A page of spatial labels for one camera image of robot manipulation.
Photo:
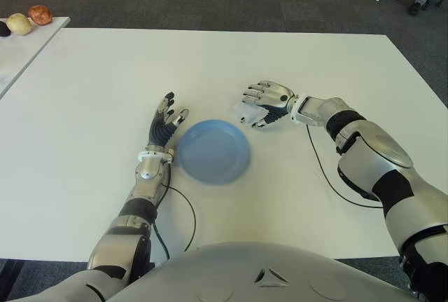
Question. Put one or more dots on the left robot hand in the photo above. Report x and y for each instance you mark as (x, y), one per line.
(161, 128)

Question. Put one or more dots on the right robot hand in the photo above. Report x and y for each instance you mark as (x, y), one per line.
(276, 97)

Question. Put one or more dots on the white charger block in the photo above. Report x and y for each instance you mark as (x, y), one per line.
(248, 111)

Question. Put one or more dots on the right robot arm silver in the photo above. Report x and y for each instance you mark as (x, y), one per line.
(367, 148)

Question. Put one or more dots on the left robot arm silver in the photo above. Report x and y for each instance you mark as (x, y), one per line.
(148, 174)

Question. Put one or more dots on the blue plastic plate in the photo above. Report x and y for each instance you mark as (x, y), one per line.
(213, 151)

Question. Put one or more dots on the white side table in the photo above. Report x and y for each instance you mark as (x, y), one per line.
(22, 49)

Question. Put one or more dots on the red-brown fruit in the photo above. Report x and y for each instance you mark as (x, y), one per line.
(40, 14)

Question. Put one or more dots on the grey robot torso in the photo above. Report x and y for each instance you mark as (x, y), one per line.
(245, 274)

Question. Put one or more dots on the pale yellow fruit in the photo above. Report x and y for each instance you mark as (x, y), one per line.
(19, 24)

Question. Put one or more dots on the small black object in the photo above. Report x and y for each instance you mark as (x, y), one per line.
(3, 30)

